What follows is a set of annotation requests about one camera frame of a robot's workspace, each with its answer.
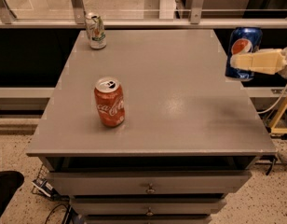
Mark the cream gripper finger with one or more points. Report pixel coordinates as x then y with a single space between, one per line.
266 61

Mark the blue pepsi can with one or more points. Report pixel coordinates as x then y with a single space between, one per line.
242 40

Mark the red coca-cola can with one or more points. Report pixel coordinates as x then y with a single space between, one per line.
109 99

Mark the white green soda can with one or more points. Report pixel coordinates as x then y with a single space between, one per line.
95 31

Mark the grey drawer cabinet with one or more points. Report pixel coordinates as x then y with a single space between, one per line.
181 115

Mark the top grey drawer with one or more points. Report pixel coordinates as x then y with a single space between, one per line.
147 183

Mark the grey drawer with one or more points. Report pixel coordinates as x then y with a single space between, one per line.
148 206
147 183

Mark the middle grey drawer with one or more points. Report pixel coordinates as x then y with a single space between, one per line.
148 206

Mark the yellow metal frame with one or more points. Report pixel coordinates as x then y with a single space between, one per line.
273 123

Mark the wire basket with items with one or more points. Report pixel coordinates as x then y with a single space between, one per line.
41 184

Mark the metal railing frame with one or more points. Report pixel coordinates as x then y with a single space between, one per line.
144 13

